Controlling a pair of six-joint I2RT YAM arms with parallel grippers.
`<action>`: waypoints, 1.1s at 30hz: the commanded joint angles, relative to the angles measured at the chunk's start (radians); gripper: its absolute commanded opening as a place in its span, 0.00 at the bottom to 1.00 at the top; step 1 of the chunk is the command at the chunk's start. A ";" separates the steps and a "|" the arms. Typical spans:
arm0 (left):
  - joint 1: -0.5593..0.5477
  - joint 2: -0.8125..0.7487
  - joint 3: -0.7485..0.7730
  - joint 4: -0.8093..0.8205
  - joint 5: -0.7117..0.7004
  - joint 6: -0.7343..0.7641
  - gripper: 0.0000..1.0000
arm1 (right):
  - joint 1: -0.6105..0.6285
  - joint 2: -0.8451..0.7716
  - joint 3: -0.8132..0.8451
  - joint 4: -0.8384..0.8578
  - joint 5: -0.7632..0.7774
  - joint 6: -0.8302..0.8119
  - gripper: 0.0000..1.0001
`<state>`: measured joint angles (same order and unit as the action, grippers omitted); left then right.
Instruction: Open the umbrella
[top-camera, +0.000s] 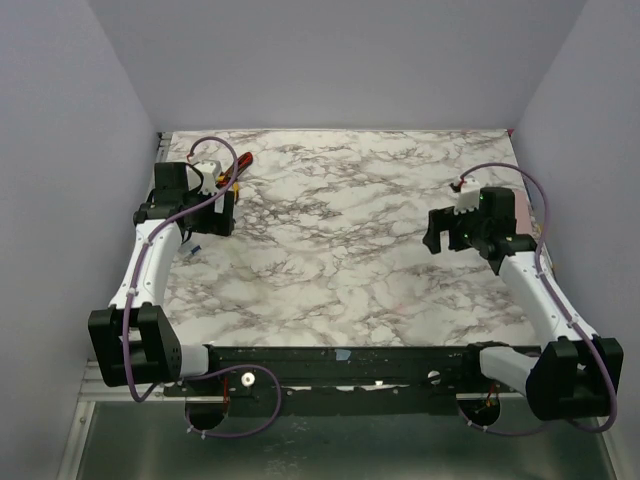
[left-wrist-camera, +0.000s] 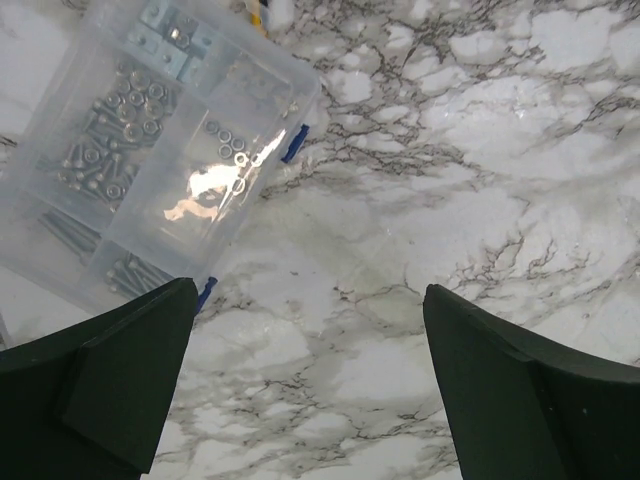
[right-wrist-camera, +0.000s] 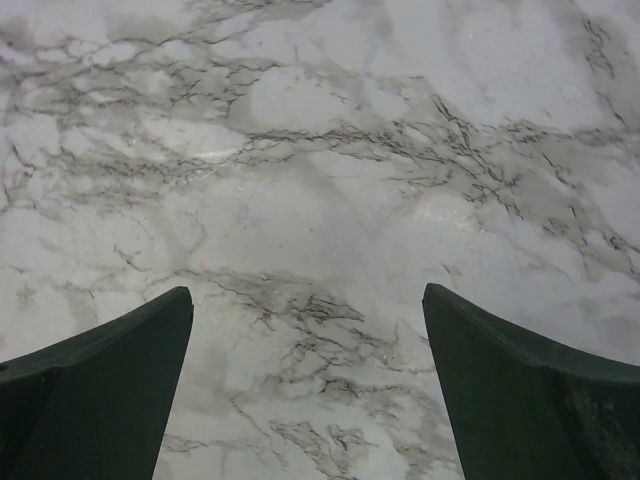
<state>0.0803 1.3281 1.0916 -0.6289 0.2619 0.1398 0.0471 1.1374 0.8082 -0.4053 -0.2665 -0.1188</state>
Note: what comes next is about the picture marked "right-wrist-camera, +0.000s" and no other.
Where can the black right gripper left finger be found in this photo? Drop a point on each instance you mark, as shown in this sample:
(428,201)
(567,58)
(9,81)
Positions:
(96,405)

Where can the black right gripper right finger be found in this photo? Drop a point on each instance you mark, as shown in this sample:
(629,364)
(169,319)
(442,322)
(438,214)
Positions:
(523,406)

